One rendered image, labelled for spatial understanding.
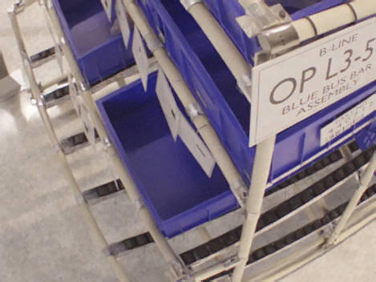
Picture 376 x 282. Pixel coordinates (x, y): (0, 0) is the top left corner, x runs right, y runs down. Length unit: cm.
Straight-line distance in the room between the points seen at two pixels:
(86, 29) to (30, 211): 87
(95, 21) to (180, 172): 55
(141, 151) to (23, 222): 93
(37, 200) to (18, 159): 21
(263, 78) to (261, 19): 8
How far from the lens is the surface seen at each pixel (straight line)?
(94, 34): 198
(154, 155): 177
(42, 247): 251
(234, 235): 169
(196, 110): 145
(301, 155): 134
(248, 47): 100
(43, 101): 223
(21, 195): 261
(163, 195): 172
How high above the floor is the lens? 233
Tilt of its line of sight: 63 degrees down
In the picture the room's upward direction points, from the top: 2 degrees counter-clockwise
